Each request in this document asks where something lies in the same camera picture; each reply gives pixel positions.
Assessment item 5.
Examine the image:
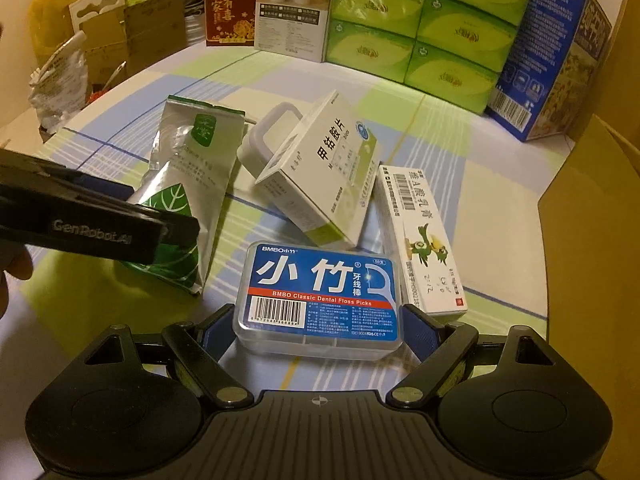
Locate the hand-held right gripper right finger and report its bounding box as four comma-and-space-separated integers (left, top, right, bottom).
391, 304, 558, 408

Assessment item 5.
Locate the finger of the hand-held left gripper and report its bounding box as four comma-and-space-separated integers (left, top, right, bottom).
0, 149, 138, 204
157, 214, 201, 262

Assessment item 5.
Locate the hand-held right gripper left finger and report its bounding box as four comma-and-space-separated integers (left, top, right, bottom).
75, 304, 254, 409

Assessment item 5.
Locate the silver foil tea pouch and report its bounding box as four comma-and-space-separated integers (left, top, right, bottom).
120, 95, 247, 297

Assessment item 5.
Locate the white ointment box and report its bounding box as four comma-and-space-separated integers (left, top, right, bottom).
375, 164, 468, 317

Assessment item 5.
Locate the blue dental floss box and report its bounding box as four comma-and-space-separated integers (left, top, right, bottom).
232, 241, 405, 363

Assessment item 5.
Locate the white handled plastic case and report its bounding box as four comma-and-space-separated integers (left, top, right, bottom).
236, 101, 307, 181

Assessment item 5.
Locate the white green medicine box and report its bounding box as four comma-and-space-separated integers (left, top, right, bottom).
255, 91, 383, 248

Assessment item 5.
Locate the large cardboard box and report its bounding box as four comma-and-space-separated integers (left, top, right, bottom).
537, 112, 637, 333

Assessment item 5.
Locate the desktop with checked tablecloth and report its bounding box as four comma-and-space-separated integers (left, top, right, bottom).
0, 35, 596, 411

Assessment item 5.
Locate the person's left hand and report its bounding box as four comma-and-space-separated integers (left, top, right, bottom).
0, 242, 35, 321

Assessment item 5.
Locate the dark wooden tray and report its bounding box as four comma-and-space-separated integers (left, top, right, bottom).
37, 122, 69, 146

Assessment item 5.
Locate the crumpled silver plastic bag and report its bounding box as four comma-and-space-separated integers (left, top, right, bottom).
27, 32, 90, 131

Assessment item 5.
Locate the brown cardboard carton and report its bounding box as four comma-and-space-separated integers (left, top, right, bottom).
125, 0, 189, 75
80, 30, 129, 85

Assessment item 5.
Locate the yellow plastic bag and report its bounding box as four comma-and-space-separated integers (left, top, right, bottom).
30, 0, 96, 63

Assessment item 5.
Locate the white die-cut cardboard flap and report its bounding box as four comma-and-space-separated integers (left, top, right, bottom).
67, 0, 126, 53

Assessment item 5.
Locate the white shopping bag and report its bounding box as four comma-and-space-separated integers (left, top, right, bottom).
184, 0, 207, 47

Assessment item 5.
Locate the red greeting card box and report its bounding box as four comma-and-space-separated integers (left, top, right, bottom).
204, 0, 258, 48

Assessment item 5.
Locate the white product box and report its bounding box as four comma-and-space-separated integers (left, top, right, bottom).
254, 0, 337, 63

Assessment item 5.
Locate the stack of green tissue packs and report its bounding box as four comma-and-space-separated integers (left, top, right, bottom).
325, 0, 533, 116

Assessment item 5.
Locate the blue milk carton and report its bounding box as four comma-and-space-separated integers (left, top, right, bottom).
484, 0, 613, 142

